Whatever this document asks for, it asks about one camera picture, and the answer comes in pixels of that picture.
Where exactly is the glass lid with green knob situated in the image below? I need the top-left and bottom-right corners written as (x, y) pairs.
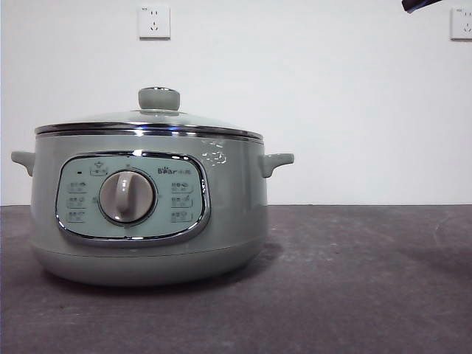
top-left (35, 86), bottom-right (265, 142)

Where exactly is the sage green electric cooking pot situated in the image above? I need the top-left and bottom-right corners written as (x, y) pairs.
top-left (10, 129), bottom-right (295, 288)

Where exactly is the white wall socket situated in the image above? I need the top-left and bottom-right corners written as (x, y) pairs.
top-left (139, 6), bottom-right (172, 41)
top-left (449, 6), bottom-right (472, 41)

